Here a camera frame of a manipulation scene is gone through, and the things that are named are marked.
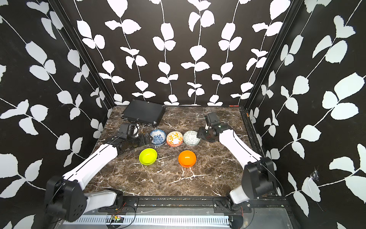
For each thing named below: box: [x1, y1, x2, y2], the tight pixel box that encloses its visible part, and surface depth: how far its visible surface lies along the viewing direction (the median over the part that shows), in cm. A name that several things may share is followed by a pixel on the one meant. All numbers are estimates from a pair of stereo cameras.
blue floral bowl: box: [149, 129, 167, 147], surface depth 99 cm
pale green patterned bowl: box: [183, 130, 201, 147], surface depth 98 cm
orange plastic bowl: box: [177, 149, 197, 168], surface depth 90 cm
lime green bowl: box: [138, 147, 158, 166], surface depth 91 cm
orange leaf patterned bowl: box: [166, 130, 183, 147], surface depth 98 cm
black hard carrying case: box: [122, 98, 166, 127], surface depth 116 cm
